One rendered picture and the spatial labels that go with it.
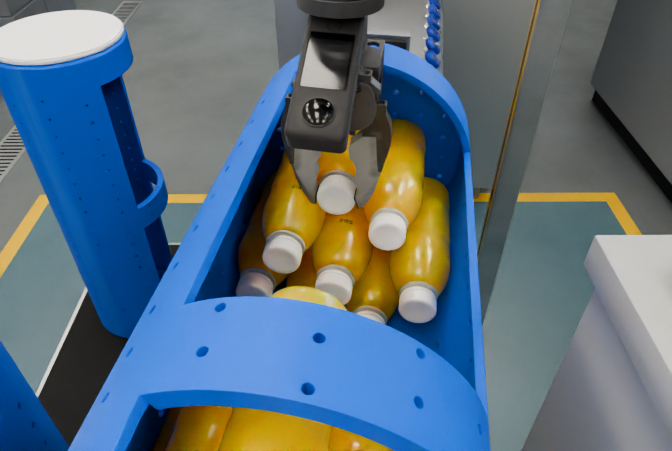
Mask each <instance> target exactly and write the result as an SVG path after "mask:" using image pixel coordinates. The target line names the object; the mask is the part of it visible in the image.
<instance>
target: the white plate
mask: <svg viewBox="0 0 672 451"><path fill-rule="evenodd" d="M123 32H124V27H123V23H122V22H121V21H120V20H119V19H118V18H116V17H115V16H113V15H110V14H107V13H103V12H98V11H89V10H68V11H57V12H50V13H44V14H39V15H34V16H30V17H26V18H23V19H20V20H17V21H14V22H11V23H9V24H7V25H5V26H3V27H1V28H0V62H2V63H6V64H12V65H23V66H36V65H50V64H57V63H63V62H69V61H73V60H77V59H81V58H84V57H87V56H90V55H93V54H96V53H98V52H100V51H103V50H105V49H107V48H108V47H110V46H112V45H113V44H114V43H116V42H117V41H118V40H119V39H120V38H121V36H122V35H123Z"/></svg>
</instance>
